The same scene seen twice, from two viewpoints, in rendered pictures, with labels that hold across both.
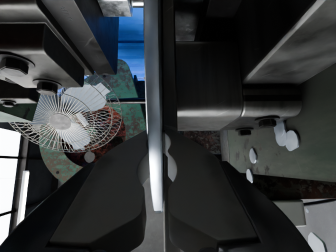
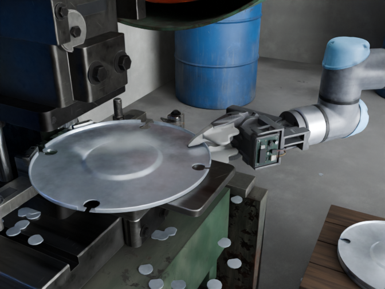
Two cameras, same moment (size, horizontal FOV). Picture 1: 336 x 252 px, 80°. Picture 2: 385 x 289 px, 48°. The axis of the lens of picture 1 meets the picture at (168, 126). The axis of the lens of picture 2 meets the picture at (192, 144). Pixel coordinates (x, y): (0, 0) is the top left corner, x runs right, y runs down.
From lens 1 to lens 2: 0.85 m
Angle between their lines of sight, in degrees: 133
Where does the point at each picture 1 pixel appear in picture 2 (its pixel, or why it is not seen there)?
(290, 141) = (171, 230)
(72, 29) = not seen: hidden behind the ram
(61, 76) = (107, 87)
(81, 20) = (107, 98)
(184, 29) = not seen: hidden behind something
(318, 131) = (179, 219)
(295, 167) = (184, 237)
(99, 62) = (71, 112)
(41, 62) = (121, 78)
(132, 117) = not seen: outside the picture
